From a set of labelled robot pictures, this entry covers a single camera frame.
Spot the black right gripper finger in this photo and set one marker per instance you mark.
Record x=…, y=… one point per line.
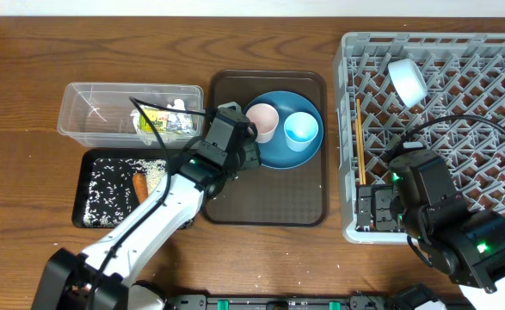
x=364, y=208
x=384, y=220

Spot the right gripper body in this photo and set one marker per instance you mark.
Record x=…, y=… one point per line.
x=411, y=223

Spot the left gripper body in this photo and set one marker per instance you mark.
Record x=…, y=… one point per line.
x=237, y=162

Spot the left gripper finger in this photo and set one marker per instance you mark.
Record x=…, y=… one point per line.
x=231, y=105
x=250, y=155

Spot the wooden chopstick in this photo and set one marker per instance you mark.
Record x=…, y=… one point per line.
x=357, y=110
x=360, y=151

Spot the dark blue plate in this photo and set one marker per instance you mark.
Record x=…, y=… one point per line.
x=276, y=154

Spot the pink cup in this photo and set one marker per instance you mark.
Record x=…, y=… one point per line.
x=266, y=119

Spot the light blue cup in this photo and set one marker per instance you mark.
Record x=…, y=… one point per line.
x=300, y=130

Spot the yellow green snack wrapper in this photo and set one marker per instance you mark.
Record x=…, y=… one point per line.
x=163, y=121

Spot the grey dishwasher rack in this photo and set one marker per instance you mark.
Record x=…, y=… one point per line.
x=462, y=118

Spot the light blue bowl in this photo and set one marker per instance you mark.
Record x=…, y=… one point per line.
x=408, y=81

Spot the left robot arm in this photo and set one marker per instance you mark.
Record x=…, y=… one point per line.
x=103, y=274

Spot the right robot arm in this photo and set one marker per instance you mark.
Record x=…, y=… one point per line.
x=467, y=246

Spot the black food waste tray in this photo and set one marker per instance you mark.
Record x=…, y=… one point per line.
x=105, y=193

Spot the brown serving tray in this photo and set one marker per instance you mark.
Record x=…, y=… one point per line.
x=266, y=196

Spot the clear plastic bin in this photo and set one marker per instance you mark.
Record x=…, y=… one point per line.
x=99, y=114

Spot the orange sausage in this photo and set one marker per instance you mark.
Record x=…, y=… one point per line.
x=140, y=186

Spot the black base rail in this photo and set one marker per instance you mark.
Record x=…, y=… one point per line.
x=358, y=301

